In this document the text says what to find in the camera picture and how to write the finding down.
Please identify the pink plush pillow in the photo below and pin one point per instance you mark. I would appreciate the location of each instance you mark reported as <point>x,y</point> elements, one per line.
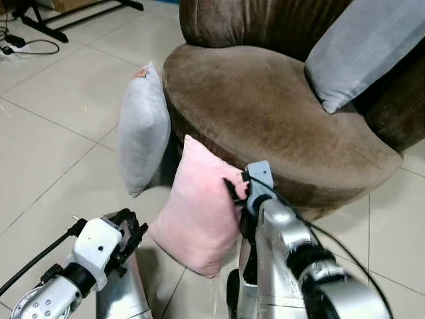
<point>199,212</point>

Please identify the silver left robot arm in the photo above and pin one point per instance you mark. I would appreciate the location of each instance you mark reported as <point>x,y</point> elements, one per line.
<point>40,302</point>

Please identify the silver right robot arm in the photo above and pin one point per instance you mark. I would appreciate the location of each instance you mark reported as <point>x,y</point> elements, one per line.
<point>285,232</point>

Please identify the brown velvet round sofa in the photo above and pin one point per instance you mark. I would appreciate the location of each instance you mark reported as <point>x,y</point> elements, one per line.
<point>265,113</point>

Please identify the grey pillow with orange corner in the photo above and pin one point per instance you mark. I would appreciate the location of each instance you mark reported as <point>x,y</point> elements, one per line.
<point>143,133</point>

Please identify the plain grey pillow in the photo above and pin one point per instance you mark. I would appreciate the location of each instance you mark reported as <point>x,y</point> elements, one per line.
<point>362,50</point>

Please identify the black metal floor stand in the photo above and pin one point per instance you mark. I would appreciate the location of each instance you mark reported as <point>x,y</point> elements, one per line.
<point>66,18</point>

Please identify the silver left robot leg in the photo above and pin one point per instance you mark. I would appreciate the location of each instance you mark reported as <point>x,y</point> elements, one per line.
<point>123,296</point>

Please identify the silver robot leg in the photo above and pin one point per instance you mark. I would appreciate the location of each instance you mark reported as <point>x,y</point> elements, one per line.
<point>123,296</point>
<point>247,299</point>

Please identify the silver right robot leg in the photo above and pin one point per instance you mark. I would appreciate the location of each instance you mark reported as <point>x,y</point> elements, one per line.
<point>247,299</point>

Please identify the power strip with black plug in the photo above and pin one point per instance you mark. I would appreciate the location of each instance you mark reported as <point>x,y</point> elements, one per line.
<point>13,43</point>

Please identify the brown cardboard box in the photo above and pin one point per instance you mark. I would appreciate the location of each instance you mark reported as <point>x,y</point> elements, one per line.
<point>73,4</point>

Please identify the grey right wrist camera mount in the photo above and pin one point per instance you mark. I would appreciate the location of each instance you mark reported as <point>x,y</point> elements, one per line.
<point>261,183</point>

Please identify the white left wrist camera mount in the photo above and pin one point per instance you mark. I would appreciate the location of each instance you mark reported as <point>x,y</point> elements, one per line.
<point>96,246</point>

